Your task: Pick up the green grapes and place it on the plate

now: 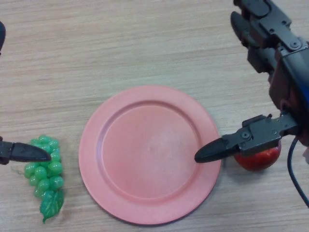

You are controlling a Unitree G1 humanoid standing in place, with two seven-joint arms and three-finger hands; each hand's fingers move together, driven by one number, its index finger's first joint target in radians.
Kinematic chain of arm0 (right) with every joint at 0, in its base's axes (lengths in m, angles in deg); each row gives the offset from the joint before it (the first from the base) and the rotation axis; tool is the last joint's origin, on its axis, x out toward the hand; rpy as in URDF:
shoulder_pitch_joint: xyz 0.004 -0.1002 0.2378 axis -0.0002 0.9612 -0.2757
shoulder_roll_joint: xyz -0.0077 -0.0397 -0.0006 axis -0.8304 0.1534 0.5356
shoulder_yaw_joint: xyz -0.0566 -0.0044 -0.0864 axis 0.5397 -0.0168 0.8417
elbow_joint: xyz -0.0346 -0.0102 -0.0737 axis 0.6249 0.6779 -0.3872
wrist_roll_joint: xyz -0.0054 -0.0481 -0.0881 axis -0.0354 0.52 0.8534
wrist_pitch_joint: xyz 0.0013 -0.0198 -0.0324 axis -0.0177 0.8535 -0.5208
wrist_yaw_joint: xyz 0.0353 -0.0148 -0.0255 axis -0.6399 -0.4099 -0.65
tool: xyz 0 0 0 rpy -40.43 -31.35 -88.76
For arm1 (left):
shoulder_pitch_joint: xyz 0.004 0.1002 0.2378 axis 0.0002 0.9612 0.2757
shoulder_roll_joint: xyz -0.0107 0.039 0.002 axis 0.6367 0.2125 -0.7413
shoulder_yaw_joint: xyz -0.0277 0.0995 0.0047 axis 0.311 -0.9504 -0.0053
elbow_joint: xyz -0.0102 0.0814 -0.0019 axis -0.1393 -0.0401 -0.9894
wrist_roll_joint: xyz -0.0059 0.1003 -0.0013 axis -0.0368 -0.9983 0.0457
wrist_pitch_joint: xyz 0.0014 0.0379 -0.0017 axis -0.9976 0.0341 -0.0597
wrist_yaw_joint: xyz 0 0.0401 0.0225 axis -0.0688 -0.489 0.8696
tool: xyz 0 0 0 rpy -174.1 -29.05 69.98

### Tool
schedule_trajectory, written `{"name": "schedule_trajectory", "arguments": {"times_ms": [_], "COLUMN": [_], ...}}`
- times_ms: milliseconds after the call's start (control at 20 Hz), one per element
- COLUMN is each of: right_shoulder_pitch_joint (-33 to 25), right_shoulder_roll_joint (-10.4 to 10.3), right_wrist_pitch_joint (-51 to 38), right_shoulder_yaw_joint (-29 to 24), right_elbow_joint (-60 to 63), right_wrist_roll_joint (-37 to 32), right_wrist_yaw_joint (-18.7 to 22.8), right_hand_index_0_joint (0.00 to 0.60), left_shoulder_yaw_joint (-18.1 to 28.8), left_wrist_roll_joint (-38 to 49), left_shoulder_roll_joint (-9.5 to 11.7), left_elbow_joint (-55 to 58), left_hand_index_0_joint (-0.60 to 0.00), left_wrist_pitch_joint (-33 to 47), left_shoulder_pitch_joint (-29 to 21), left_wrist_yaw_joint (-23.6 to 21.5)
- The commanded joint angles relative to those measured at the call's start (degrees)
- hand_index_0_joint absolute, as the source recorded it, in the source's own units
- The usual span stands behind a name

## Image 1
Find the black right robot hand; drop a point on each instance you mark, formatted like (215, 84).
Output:
(294, 72)

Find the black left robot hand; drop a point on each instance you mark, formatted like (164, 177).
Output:
(24, 152)

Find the green grapes bunch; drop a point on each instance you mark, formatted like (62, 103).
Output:
(54, 166)

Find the pink round plate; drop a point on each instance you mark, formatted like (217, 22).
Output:
(144, 181)

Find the red apple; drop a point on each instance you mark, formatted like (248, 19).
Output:
(258, 162)

